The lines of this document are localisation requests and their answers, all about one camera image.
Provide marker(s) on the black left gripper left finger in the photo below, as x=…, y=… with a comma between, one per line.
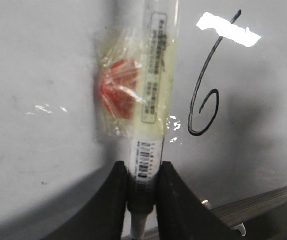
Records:
x=102, y=218

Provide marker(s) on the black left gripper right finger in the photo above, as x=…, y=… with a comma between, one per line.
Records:
x=181, y=215

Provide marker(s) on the white whiteboard with aluminium frame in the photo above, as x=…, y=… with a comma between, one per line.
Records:
x=227, y=132

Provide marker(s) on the white whiteboard marker with tape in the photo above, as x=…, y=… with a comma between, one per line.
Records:
x=136, y=68

